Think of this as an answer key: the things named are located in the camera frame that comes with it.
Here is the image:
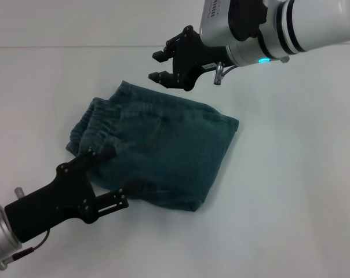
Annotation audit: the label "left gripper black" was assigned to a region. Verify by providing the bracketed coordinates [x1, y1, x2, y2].
[3, 145, 143, 244]

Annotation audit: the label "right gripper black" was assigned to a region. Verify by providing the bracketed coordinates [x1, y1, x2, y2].
[147, 26, 233, 92]

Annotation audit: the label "blue denim shorts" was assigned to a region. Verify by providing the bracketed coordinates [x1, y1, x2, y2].
[65, 80, 240, 214]

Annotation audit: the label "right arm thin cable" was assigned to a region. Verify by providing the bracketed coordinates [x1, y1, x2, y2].
[213, 60, 237, 87]

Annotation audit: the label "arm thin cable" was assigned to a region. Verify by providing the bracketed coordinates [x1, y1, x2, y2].
[0, 228, 52, 264]
[213, 60, 237, 87]

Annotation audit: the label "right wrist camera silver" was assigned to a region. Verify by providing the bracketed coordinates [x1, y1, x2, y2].
[198, 0, 266, 48]

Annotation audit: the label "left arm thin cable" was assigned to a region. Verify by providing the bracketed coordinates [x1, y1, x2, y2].
[0, 228, 52, 264]

